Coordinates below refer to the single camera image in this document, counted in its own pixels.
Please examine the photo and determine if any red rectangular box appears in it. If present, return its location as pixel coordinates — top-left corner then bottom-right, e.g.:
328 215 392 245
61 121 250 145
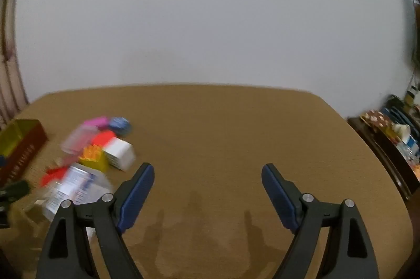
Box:
91 131 116 148

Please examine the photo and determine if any red rounded container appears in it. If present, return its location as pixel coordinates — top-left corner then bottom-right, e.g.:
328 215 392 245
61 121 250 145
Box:
40 167 69 188

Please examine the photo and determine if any clear pink plastic case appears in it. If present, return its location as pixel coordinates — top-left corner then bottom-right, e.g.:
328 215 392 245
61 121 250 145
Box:
61 126 99 156

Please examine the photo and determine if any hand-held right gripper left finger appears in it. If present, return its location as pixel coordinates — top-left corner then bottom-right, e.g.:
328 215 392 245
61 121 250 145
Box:
35 162 155 279

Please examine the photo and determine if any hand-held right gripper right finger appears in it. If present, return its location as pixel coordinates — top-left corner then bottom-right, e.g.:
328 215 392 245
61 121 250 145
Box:
261 164 381 279

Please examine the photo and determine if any beige patterned curtain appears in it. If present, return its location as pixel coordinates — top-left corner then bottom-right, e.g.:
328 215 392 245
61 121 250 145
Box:
0 0 28 125

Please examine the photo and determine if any brown patterned box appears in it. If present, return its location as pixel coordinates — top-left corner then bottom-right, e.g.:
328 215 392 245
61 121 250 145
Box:
360 109 393 133

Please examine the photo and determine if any blue small dice block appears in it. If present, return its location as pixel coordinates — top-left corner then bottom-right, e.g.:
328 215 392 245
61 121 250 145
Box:
109 117 132 136

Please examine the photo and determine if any clear plastic box blue label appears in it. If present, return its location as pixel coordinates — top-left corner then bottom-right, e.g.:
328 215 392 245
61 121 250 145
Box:
43 164 114 222

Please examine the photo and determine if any yellow orange striped box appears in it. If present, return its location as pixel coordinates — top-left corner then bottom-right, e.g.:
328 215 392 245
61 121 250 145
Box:
79 145 109 173

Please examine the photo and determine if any white small box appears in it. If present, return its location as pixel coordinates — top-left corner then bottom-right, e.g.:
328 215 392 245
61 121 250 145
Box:
103 138 136 172

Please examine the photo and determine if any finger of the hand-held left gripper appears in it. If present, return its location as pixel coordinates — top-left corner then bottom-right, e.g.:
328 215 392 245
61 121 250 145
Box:
0 180 31 204

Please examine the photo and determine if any dark wooden side table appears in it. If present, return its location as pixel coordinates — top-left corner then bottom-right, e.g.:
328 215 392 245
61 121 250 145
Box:
348 117 420 201

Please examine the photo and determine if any gold metal tray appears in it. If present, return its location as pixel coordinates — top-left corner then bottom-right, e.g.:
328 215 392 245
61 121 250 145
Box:
0 119 48 188

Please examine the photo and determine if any pink small box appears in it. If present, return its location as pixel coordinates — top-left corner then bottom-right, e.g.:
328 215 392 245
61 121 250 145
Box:
83 116 109 130

